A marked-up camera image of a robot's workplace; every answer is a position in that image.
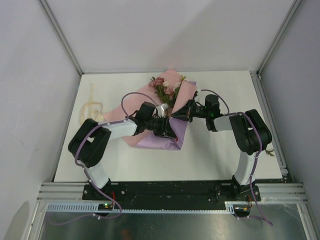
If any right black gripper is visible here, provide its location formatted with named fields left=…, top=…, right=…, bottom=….
left=171, top=99, right=210, bottom=123

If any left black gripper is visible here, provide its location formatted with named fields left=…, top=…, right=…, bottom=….
left=144, top=114, right=176, bottom=139

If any pink wrapping paper sheet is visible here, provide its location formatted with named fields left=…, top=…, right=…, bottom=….
left=103, top=69, right=197, bottom=151

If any light pink rose stem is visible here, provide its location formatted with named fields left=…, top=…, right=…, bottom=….
left=173, top=75, right=186, bottom=93

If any dark pink rose stem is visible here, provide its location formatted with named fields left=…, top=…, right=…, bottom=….
left=149, top=77, right=176, bottom=108

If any cream ribbon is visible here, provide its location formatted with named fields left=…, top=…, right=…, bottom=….
left=79, top=83, right=104, bottom=125

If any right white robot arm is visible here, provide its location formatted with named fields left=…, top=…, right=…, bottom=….
left=172, top=93, right=272, bottom=201

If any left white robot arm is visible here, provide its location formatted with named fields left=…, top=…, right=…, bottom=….
left=67, top=102, right=178, bottom=200

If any small dry leaf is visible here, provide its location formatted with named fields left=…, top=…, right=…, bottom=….
left=265, top=149, right=276, bottom=157

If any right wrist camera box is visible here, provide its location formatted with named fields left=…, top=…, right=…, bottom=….
left=193, top=89, right=201, bottom=102

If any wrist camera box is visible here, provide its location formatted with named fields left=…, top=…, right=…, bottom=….
left=193, top=89, right=201, bottom=102
left=156, top=103, right=169, bottom=117

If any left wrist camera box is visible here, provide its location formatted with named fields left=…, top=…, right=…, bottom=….
left=156, top=103, right=169, bottom=117

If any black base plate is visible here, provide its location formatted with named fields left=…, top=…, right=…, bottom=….
left=82, top=180, right=261, bottom=211

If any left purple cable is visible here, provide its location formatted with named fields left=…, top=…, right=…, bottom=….
left=47, top=92, right=160, bottom=226

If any purple cable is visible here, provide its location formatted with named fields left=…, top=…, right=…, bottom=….
left=200, top=89, right=274, bottom=226
left=47, top=92, right=160, bottom=226

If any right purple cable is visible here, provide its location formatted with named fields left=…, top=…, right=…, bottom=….
left=200, top=89, right=274, bottom=226

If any aluminium frame rail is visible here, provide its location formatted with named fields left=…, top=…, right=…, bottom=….
left=37, top=182, right=86, bottom=202

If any white cable duct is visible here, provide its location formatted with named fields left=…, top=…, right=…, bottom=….
left=46, top=202, right=235, bottom=214

